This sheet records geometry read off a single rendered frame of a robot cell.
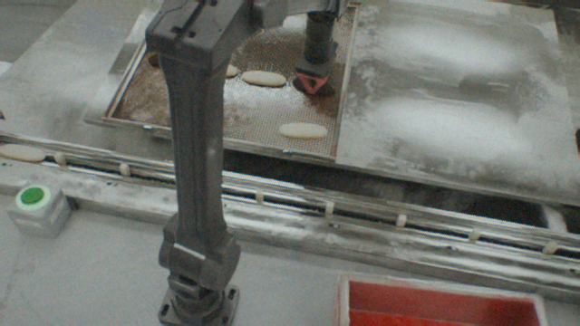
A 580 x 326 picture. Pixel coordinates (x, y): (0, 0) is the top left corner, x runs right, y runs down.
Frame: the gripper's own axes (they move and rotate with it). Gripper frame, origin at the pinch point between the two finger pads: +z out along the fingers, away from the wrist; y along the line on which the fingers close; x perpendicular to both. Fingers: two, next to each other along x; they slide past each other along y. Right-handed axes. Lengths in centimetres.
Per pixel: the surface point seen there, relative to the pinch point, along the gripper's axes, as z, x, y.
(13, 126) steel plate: 8, 62, -30
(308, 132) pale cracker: 0.1, -3.2, -13.2
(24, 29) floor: 114, 199, 81
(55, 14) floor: 118, 194, 103
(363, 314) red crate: 3, -24, -45
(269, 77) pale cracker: 0.1, 10.1, -1.6
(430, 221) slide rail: 3.5, -31.8, -22.5
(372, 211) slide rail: 3.5, -20.7, -24.5
